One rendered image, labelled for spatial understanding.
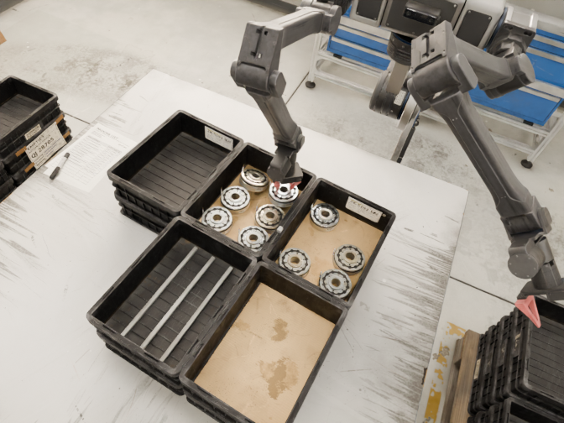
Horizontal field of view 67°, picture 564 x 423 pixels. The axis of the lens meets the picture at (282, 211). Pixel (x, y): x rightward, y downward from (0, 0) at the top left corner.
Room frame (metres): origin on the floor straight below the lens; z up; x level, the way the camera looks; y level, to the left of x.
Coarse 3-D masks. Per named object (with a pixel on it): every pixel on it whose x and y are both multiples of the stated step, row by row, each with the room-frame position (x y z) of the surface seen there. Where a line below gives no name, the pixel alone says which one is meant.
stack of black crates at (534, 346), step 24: (552, 312) 0.87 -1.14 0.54; (480, 336) 0.89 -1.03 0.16; (504, 336) 0.80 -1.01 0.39; (528, 336) 0.72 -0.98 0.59; (552, 336) 0.79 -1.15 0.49; (480, 360) 0.75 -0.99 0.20; (504, 360) 0.68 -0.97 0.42; (528, 360) 0.62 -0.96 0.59; (552, 360) 0.69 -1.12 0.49; (480, 384) 0.63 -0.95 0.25; (504, 384) 0.57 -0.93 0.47; (528, 384) 0.54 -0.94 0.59; (552, 384) 0.59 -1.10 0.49; (480, 408) 0.53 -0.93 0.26; (552, 408) 0.50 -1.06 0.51
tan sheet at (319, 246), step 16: (304, 224) 0.88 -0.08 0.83; (352, 224) 0.91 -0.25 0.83; (304, 240) 0.81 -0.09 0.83; (320, 240) 0.82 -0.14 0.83; (336, 240) 0.83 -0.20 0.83; (352, 240) 0.84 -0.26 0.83; (368, 240) 0.85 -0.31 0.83; (320, 256) 0.76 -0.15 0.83; (368, 256) 0.79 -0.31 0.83; (320, 272) 0.70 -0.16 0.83; (352, 288) 0.66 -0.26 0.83
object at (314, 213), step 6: (318, 204) 0.95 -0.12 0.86; (324, 204) 0.95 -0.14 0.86; (312, 210) 0.92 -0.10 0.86; (318, 210) 0.92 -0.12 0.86; (330, 210) 0.93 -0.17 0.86; (336, 210) 0.94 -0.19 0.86; (312, 216) 0.89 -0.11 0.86; (318, 216) 0.90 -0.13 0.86; (336, 216) 0.91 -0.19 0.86; (318, 222) 0.87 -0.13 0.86; (324, 222) 0.87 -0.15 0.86; (330, 222) 0.88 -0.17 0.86; (336, 222) 0.88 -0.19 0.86
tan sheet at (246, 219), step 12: (252, 168) 1.09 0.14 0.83; (252, 192) 0.98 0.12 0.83; (264, 192) 0.99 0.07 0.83; (300, 192) 1.01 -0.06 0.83; (216, 204) 0.90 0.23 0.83; (252, 204) 0.92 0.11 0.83; (264, 204) 0.93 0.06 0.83; (240, 216) 0.86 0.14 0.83; (252, 216) 0.87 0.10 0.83; (240, 228) 0.81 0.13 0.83; (252, 240) 0.77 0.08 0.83
